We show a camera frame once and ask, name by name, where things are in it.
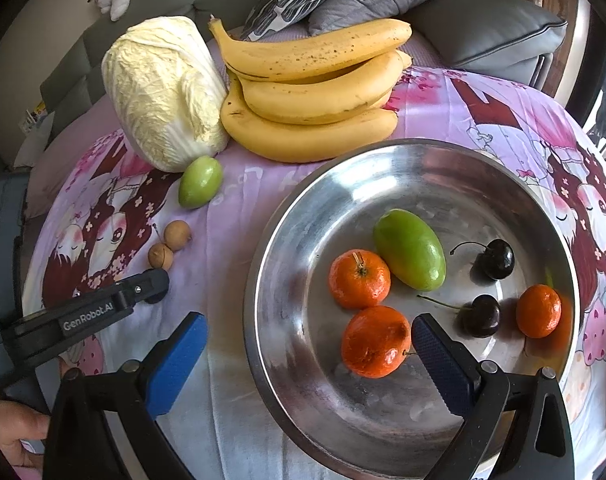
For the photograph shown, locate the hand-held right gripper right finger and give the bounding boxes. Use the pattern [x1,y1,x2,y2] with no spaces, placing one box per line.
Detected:
[411,313,575,480]

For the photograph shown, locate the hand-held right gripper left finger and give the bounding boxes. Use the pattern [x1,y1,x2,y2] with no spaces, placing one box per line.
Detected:
[43,311,209,480]

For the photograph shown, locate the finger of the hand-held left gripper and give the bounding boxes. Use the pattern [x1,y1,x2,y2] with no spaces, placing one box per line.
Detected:
[2,267,170,368]

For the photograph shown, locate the dark red cherry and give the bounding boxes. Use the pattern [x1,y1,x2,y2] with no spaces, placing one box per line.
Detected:
[417,294,502,339]
[450,239,515,281]

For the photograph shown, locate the brown longan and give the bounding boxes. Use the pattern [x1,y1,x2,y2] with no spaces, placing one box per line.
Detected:
[164,220,191,252]
[148,243,175,271]

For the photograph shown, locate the large orange tangerine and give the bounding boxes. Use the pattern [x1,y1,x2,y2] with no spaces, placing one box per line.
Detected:
[341,305,413,379]
[329,249,392,310]

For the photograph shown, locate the round steel plate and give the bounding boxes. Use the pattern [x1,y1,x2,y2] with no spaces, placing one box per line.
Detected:
[243,138,581,480]

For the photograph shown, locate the person's left hand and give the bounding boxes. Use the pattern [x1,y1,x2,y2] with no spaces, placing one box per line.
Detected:
[0,399,51,468]

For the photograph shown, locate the small orange tangerine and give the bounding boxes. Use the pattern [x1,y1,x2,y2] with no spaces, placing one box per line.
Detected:
[516,284,562,339]

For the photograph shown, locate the large green fruit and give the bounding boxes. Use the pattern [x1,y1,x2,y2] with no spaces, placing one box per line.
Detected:
[373,208,447,292]

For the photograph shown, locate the paper booklet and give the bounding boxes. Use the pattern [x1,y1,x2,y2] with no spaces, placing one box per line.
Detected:
[20,102,48,133]

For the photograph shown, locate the printed blanket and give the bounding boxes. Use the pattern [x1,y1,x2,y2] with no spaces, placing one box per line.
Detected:
[23,65,606,480]

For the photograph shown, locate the small green fruit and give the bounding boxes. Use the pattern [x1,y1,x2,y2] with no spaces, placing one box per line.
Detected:
[178,156,224,209]

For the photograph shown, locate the grey sofa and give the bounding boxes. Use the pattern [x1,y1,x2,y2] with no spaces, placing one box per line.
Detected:
[0,0,294,171]

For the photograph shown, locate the napa cabbage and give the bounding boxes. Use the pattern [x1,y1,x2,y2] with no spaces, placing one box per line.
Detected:
[101,16,230,173]

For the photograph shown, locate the yellow banana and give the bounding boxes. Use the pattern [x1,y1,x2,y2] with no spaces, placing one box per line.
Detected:
[220,67,400,164]
[370,49,414,111]
[208,18,414,82]
[237,50,405,126]

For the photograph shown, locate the grey leather cushion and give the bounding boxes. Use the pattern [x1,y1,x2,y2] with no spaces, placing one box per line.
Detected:
[408,0,569,88]

